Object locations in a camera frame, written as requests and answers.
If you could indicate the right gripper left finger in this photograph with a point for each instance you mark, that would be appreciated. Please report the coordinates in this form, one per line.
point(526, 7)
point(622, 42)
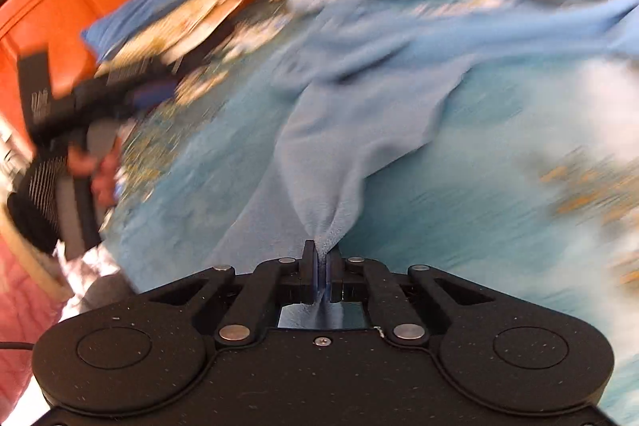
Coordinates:
point(302, 279)

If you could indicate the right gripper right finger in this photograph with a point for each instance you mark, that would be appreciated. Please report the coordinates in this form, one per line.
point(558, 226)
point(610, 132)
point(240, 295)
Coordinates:
point(343, 277)

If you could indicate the teal floral bed blanket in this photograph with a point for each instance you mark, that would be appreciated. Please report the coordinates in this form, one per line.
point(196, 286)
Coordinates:
point(544, 207)

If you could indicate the light blue fleece garment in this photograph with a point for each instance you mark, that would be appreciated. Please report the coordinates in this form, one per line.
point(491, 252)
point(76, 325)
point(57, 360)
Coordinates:
point(372, 86)

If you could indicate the person left hand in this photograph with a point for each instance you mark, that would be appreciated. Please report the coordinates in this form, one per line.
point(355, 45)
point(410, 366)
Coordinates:
point(101, 172)

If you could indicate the blue pillow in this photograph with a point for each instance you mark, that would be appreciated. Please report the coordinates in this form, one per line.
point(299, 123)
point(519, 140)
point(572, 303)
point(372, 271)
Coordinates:
point(108, 34)

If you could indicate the yellow striped pillow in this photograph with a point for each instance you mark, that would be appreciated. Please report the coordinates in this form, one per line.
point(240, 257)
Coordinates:
point(176, 34)

